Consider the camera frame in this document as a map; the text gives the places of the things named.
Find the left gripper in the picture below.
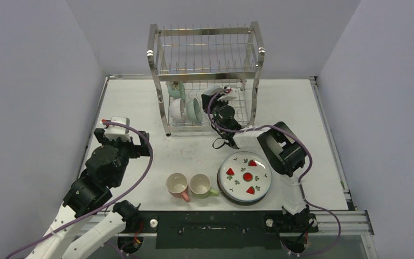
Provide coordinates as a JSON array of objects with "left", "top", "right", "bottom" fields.
[{"left": 97, "top": 127, "right": 150, "bottom": 186}]

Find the stainless steel dish rack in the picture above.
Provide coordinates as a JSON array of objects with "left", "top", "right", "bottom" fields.
[{"left": 147, "top": 21, "right": 265, "bottom": 136}]

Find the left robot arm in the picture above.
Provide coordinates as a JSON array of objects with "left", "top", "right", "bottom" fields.
[{"left": 27, "top": 121, "right": 153, "bottom": 258}]

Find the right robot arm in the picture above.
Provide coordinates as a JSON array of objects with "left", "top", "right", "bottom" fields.
[{"left": 201, "top": 87, "right": 315, "bottom": 254}]

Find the strawberry pattern top plate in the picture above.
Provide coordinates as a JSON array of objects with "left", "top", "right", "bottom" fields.
[{"left": 217, "top": 151, "right": 272, "bottom": 201}]

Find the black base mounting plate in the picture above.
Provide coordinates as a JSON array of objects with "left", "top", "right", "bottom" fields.
[{"left": 117, "top": 210, "right": 319, "bottom": 254}]

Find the dark bottom plate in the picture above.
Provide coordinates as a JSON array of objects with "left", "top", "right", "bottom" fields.
[{"left": 216, "top": 179, "right": 267, "bottom": 206}]

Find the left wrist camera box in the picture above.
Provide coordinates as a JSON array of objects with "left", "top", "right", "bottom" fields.
[{"left": 101, "top": 117, "right": 132, "bottom": 142}]

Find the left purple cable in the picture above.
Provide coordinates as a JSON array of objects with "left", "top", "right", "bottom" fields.
[{"left": 5, "top": 120, "right": 154, "bottom": 259}]

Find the purple cable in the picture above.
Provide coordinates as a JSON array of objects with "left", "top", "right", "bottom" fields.
[
  {"left": 206, "top": 92, "right": 342, "bottom": 257},
  {"left": 5, "top": 120, "right": 154, "bottom": 259}
]

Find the pink handled cream mug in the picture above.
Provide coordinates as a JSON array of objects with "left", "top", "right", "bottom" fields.
[{"left": 166, "top": 173, "right": 190, "bottom": 202}]

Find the green handled cream mug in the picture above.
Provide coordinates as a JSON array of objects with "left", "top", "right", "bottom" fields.
[{"left": 189, "top": 174, "right": 219, "bottom": 199}]

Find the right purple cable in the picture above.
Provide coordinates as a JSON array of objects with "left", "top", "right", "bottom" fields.
[{"left": 206, "top": 92, "right": 342, "bottom": 257}]

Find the aluminium right side rail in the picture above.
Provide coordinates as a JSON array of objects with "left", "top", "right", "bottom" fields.
[{"left": 308, "top": 76, "right": 355, "bottom": 210}]

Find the aluminium rail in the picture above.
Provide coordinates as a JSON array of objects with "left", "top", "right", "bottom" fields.
[
  {"left": 308, "top": 76, "right": 355, "bottom": 210},
  {"left": 55, "top": 210, "right": 375, "bottom": 237}
]

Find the aluminium front rail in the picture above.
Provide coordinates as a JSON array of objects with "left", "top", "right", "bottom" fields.
[{"left": 55, "top": 210, "right": 375, "bottom": 237}]

